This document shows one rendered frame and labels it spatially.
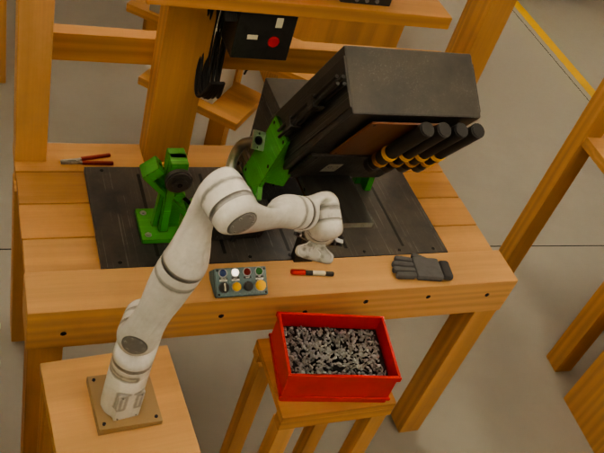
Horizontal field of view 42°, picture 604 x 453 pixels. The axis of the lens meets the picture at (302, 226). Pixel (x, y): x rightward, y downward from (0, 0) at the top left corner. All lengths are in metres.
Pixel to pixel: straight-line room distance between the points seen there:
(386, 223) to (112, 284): 0.93
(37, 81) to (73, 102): 1.95
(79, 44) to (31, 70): 0.17
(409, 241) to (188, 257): 1.18
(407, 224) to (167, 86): 0.89
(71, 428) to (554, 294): 2.80
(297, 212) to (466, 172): 3.16
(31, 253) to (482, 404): 2.02
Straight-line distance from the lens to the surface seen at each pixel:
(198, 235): 1.48
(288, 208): 1.49
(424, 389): 2.97
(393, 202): 2.65
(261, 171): 2.19
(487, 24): 2.65
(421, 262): 2.44
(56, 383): 1.99
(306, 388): 2.07
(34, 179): 2.43
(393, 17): 2.31
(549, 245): 4.42
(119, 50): 2.39
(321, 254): 1.80
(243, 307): 2.19
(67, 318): 2.08
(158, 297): 1.56
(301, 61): 2.55
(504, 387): 3.57
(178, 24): 2.26
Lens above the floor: 2.49
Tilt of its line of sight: 41 degrees down
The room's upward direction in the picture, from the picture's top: 20 degrees clockwise
